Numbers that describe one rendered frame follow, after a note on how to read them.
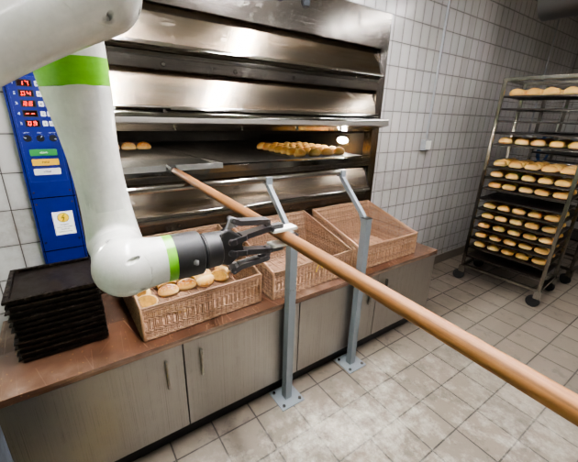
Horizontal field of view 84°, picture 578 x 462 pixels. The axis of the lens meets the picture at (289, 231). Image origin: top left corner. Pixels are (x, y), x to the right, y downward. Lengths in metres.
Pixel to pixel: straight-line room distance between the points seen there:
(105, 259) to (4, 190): 1.13
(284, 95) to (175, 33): 0.65
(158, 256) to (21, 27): 0.36
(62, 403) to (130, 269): 0.94
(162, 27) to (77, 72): 1.13
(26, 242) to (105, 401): 0.75
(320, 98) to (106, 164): 1.67
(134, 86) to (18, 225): 0.76
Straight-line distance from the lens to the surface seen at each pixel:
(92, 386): 1.48
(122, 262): 0.62
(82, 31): 0.54
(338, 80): 2.28
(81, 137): 0.69
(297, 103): 2.07
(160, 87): 1.75
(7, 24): 0.51
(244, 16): 1.95
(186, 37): 1.80
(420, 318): 0.53
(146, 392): 1.57
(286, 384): 1.89
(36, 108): 1.65
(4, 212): 1.75
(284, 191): 2.07
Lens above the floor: 1.45
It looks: 20 degrees down
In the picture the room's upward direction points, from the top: 2 degrees clockwise
